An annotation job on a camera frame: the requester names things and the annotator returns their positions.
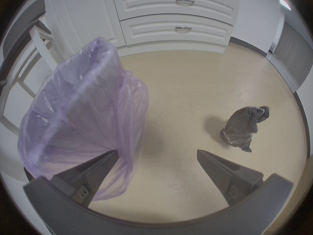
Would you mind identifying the white wardrobe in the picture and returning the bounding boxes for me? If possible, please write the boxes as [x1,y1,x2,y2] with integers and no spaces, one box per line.
[48,0,241,57]

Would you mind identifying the crumpled black plastic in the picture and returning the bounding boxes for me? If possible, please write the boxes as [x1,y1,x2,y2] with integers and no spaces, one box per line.
[221,106,270,153]

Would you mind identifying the white trash bin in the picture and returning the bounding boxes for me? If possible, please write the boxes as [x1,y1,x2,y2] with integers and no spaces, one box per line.
[21,42,147,195]

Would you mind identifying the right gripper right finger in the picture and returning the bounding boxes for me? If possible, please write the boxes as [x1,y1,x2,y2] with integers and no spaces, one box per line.
[197,149,264,205]

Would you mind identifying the purple plastic bag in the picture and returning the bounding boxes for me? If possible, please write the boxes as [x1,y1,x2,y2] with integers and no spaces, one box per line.
[18,36,149,201]

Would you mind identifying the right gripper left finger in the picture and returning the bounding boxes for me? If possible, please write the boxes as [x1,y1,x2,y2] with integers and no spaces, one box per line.
[50,149,118,207]

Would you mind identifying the white chair grey cushions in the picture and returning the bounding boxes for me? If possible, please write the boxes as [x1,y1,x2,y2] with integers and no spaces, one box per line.
[0,0,61,135]

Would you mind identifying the grey curtain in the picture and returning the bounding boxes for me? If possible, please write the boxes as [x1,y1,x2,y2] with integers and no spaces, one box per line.
[274,20,313,87]

